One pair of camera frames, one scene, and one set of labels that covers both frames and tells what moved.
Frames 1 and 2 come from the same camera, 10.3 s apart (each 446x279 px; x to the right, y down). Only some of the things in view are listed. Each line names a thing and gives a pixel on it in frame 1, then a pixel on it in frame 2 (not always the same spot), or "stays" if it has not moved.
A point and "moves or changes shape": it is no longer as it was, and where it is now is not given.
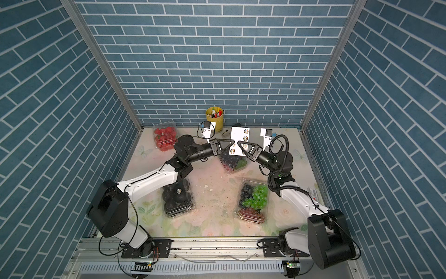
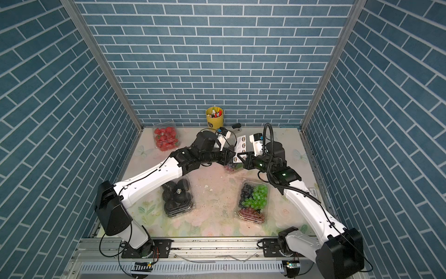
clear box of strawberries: [165, 135] stays
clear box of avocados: [177, 197] stays
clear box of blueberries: [233, 163] stays
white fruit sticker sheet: [239, 134] moves or changes shape
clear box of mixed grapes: [252, 200] stays
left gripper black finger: [232, 141] -> [232, 156]
